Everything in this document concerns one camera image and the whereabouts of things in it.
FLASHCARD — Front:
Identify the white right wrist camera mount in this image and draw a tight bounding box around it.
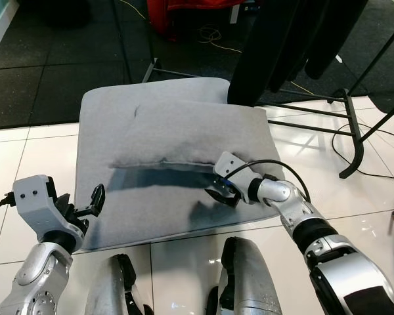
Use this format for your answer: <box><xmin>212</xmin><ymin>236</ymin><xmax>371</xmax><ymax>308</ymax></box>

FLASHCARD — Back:
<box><xmin>213</xmin><ymin>152</ymin><xmax>263</xmax><ymax>198</ymax></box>

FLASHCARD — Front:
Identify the grey upholstered ottoman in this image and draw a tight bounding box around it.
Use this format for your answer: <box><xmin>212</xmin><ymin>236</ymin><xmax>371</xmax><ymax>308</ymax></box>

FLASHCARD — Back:
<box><xmin>74</xmin><ymin>77</ymin><xmax>286</xmax><ymax>253</ymax></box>

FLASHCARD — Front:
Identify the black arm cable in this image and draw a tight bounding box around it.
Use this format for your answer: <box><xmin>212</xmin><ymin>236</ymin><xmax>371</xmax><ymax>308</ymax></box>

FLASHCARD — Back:
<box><xmin>0</xmin><ymin>194</ymin><xmax>18</xmax><ymax>221</ymax></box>
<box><xmin>233</xmin><ymin>159</ymin><xmax>311</xmax><ymax>203</ymax></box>

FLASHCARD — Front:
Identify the red fabric item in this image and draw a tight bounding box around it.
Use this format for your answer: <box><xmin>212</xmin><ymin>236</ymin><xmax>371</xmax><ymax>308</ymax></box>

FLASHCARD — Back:
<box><xmin>146</xmin><ymin>0</ymin><xmax>247</xmax><ymax>40</ymax></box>

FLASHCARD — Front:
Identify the silver robot leg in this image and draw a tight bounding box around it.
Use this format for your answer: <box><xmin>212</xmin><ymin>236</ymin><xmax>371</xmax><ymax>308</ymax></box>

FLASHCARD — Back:
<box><xmin>85</xmin><ymin>253</ymin><xmax>152</xmax><ymax>315</ymax></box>
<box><xmin>217</xmin><ymin>236</ymin><xmax>284</xmax><ymax>315</ymax></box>

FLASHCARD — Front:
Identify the silver left robot leg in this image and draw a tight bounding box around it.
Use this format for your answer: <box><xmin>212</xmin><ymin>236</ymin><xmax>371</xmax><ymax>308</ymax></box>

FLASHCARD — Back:
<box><xmin>85</xmin><ymin>253</ymin><xmax>152</xmax><ymax>315</ymax></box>

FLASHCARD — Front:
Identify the black metal clothes rack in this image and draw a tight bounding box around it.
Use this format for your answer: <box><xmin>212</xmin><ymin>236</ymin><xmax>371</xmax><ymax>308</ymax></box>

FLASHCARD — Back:
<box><xmin>108</xmin><ymin>0</ymin><xmax>394</xmax><ymax>179</ymax></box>

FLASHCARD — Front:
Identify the black hanging garment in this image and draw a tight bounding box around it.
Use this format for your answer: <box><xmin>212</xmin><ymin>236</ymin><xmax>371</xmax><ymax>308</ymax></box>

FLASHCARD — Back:
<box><xmin>269</xmin><ymin>0</ymin><xmax>329</xmax><ymax>93</ymax></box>
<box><xmin>305</xmin><ymin>0</ymin><xmax>368</xmax><ymax>81</ymax></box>
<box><xmin>228</xmin><ymin>0</ymin><xmax>303</xmax><ymax>108</ymax></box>

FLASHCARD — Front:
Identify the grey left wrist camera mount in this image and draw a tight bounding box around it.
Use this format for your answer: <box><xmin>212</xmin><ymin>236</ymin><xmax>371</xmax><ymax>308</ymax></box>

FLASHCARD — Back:
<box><xmin>12</xmin><ymin>175</ymin><xmax>87</xmax><ymax>245</ymax></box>

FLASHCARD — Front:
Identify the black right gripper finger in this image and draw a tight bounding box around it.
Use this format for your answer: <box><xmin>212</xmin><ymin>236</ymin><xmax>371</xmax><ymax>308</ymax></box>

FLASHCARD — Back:
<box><xmin>206</xmin><ymin>186</ymin><xmax>241</xmax><ymax>209</ymax></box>

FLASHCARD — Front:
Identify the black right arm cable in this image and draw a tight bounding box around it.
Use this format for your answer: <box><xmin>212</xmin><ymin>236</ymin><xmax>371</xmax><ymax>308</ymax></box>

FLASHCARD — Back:
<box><xmin>233</xmin><ymin>159</ymin><xmax>311</xmax><ymax>203</ymax></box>

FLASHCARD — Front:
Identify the black floor cable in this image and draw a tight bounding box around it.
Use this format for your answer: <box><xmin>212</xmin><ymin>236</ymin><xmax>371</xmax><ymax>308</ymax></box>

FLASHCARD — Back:
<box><xmin>332</xmin><ymin>121</ymin><xmax>394</xmax><ymax>181</ymax></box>

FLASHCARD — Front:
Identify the silver right robot leg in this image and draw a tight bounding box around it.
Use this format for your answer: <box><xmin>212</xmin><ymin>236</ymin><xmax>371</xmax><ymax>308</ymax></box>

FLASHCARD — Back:
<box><xmin>217</xmin><ymin>236</ymin><xmax>284</xmax><ymax>315</ymax></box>

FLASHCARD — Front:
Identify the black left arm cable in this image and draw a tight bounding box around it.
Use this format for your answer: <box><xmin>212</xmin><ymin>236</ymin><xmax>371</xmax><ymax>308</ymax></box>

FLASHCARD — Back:
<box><xmin>0</xmin><ymin>194</ymin><xmax>18</xmax><ymax>221</ymax></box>

